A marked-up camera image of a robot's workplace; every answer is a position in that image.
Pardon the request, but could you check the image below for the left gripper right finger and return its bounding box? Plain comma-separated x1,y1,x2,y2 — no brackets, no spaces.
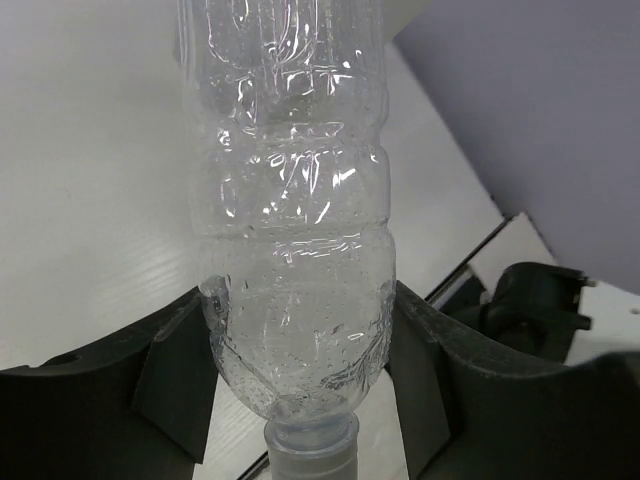
390,285,639,479

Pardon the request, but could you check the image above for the clear bottle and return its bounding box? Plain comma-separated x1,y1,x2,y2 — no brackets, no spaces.
178,1,396,479

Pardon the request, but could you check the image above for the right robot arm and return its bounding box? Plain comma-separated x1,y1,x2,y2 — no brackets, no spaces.
434,262,639,365

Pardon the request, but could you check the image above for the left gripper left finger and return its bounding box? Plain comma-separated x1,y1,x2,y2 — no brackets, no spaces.
1,292,218,479

